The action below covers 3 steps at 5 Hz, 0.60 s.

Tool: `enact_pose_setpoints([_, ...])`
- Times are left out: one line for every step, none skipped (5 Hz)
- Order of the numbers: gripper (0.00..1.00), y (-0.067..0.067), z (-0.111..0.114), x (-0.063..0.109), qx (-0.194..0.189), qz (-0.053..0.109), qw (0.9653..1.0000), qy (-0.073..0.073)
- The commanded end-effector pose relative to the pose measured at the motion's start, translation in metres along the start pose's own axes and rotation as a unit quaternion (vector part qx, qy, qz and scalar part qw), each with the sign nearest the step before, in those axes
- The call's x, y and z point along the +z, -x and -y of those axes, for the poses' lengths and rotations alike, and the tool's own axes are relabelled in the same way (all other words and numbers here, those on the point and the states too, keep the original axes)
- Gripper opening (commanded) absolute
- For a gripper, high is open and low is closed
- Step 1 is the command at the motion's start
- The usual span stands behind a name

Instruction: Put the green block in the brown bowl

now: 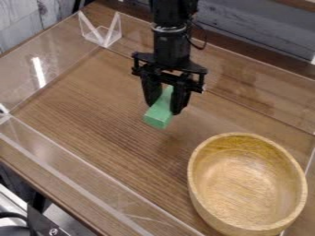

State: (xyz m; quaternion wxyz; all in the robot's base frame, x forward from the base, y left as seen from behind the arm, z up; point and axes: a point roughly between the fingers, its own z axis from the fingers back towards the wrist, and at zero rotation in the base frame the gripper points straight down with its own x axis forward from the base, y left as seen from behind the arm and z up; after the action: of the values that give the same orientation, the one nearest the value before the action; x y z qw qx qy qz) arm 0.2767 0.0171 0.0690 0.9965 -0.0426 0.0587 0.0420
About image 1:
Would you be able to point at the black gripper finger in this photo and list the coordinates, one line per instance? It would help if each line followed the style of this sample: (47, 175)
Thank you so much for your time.
(179, 97)
(153, 88)

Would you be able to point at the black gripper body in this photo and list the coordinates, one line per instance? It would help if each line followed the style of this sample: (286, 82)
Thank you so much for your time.
(169, 62)

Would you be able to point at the green rectangular block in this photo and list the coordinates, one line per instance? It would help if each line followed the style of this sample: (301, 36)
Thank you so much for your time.
(159, 115)

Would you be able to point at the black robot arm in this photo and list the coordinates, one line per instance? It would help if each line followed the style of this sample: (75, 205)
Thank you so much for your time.
(173, 14)

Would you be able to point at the brown wooden bowl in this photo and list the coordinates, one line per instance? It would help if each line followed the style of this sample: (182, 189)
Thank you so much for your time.
(247, 185)

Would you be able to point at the clear acrylic corner bracket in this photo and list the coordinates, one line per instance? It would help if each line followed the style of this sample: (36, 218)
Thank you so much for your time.
(102, 35)

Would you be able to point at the clear acrylic tray wall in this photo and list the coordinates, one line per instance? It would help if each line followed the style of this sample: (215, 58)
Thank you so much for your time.
(75, 139)

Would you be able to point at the black metal table frame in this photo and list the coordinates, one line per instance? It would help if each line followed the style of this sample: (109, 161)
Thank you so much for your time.
(22, 209)

